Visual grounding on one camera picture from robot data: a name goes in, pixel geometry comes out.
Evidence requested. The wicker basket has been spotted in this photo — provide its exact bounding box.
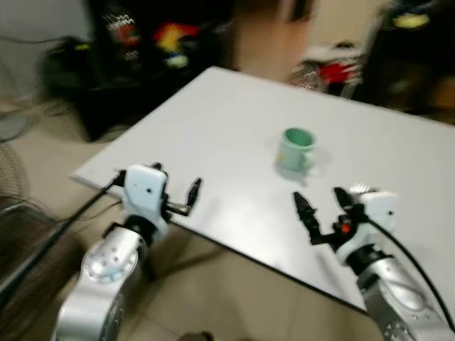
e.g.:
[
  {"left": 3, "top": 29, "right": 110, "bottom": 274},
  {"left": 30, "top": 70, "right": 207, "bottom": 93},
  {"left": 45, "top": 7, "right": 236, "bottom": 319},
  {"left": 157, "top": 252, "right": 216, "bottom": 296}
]
[{"left": 0, "top": 141, "right": 30, "bottom": 211}]

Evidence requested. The dark robot foot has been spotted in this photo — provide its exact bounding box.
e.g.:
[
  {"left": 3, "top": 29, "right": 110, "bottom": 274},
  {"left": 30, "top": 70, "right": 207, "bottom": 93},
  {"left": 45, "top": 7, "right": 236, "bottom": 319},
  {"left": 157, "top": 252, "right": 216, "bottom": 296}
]
[{"left": 177, "top": 330, "right": 215, "bottom": 341}]

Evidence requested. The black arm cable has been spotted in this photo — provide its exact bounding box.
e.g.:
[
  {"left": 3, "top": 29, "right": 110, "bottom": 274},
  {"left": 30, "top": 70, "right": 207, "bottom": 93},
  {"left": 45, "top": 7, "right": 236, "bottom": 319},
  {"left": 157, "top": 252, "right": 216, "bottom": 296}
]
[
  {"left": 364, "top": 219, "right": 455, "bottom": 331},
  {"left": 0, "top": 170, "right": 127, "bottom": 303}
]

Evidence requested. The red yellow colourful toy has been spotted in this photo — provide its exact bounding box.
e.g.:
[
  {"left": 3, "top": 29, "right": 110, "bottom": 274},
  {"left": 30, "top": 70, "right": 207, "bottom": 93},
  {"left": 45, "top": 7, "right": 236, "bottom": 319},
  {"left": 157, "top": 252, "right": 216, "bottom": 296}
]
[{"left": 152, "top": 21, "right": 201, "bottom": 69}]

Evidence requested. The green ceramic mug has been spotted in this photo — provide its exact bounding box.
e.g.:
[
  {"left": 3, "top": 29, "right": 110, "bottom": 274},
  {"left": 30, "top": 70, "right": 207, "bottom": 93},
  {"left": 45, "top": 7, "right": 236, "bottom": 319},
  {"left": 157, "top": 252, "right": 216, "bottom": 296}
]
[{"left": 277, "top": 127, "right": 318, "bottom": 174}]

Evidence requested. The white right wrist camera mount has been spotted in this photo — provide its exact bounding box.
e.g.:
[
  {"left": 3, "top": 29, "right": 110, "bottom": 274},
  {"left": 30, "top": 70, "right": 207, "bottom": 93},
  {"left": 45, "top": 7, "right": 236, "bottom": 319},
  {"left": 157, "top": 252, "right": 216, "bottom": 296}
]
[{"left": 336, "top": 189, "right": 400, "bottom": 261}]

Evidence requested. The red and white package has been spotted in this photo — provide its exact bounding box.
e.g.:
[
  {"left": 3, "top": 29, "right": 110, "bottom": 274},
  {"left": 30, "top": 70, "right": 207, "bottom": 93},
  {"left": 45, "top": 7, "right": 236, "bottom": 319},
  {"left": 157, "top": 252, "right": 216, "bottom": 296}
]
[{"left": 290, "top": 43, "right": 365, "bottom": 97}]

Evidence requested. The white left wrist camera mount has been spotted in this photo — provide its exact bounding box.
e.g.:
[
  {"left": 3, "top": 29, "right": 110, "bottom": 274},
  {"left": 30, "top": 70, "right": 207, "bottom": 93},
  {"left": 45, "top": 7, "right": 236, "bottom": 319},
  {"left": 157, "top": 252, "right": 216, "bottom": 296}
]
[{"left": 122, "top": 164, "right": 171, "bottom": 225}]

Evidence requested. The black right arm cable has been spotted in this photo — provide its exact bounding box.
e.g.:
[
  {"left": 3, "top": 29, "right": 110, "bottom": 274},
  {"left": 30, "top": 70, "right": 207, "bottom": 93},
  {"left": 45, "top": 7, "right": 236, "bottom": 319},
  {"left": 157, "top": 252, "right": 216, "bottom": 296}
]
[{"left": 364, "top": 219, "right": 455, "bottom": 331}]

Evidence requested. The large black bag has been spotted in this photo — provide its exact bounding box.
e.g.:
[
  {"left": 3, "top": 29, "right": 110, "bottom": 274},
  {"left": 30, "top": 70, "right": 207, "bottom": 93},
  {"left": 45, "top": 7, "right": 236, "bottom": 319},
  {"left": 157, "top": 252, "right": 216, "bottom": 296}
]
[{"left": 354, "top": 0, "right": 455, "bottom": 116}]

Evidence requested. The small black bag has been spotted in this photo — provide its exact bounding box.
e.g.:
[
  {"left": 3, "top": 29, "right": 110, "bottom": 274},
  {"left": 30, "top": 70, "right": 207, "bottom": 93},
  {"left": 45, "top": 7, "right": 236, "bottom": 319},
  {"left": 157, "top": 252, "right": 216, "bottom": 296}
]
[{"left": 38, "top": 36, "right": 95, "bottom": 102}]

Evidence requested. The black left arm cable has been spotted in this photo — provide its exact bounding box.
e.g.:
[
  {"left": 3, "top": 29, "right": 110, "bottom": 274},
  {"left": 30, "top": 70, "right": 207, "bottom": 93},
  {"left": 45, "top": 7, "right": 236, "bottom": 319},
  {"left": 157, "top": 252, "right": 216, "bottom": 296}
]
[{"left": 0, "top": 170, "right": 127, "bottom": 303}]

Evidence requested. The black cabinet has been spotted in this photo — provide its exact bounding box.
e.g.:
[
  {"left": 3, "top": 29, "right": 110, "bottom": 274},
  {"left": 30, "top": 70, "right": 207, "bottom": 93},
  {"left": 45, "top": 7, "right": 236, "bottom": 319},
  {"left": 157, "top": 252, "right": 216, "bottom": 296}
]
[{"left": 71, "top": 0, "right": 239, "bottom": 141}]

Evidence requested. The dark woven rug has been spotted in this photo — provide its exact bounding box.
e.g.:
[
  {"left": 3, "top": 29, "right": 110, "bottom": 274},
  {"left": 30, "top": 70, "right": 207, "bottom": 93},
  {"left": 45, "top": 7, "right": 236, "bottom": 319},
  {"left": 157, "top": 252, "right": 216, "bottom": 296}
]
[{"left": 0, "top": 197, "right": 83, "bottom": 315}]

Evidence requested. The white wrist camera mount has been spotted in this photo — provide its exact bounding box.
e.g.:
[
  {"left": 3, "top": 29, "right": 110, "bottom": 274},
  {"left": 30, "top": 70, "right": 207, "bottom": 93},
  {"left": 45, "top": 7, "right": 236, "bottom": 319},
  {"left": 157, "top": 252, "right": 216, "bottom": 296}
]
[
  {"left": 122, "top": 164, "right": 171, "bottom": 225},
  {"left": 336, "top": 189, "right": 400, "bottom": 261}
]

